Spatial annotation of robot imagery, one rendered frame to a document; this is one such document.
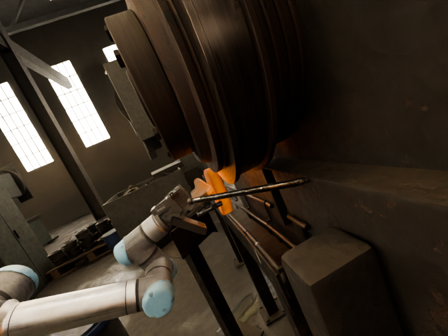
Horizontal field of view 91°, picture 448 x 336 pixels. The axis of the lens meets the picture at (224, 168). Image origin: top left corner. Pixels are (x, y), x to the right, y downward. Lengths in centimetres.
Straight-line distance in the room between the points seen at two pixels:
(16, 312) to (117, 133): 1024
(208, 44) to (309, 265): 29
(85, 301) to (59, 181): 1102
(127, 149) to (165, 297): 1019
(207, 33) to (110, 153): 1061
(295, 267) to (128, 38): 39
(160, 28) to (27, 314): 62
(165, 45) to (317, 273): 34
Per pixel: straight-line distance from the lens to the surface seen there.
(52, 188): 1177
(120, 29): 41
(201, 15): 30
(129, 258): 73
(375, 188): 29
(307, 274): 31
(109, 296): 64
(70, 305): 66
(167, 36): 34
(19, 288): 82
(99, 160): 1098
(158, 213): 69
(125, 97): 315
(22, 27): 972
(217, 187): 63
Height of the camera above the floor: 100
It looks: 10 degrees down
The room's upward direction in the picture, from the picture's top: 24 degrees counter-clockwise
